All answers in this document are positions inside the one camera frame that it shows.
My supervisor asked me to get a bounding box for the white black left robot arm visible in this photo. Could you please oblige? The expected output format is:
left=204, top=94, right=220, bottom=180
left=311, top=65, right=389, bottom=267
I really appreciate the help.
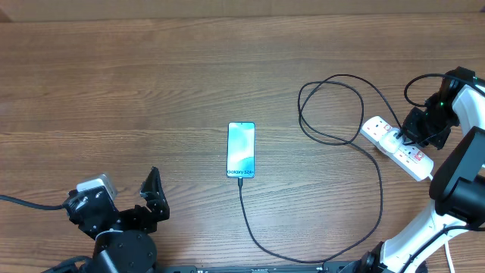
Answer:
left=1, top=167, right=170, bottom=272

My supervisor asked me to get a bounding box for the white USB charger plug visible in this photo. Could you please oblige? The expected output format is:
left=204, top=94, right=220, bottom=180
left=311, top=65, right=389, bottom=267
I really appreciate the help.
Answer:
left=377, top=128, right=404, bottom=155

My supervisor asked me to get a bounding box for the white power strip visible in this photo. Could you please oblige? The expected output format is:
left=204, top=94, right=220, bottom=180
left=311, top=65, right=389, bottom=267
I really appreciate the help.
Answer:
left=360, top=116, right=434, bottom=181

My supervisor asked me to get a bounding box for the white power strip cord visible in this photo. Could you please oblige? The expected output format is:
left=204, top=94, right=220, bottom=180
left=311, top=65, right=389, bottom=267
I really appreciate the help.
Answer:
left=427, top=173, right=455, bottom=273

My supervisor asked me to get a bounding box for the Samsung Galaxy smartphone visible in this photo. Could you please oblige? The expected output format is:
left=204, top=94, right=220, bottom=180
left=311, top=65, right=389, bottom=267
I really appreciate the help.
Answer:
left=227, top=121, right=255, bottom=178

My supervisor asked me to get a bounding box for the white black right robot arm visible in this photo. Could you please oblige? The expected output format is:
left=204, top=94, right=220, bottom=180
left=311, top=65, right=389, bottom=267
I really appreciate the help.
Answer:
left=340, top=67, right=484, bottom=272

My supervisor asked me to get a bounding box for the black USB charging cable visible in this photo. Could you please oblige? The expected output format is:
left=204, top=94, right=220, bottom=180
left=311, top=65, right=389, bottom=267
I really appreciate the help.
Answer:
left=237, top=74, right=403, bottom=264

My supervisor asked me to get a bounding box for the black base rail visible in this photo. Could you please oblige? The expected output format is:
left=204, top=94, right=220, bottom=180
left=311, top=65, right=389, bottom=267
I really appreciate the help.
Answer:
left=152, top=261, right=361, bottom=273

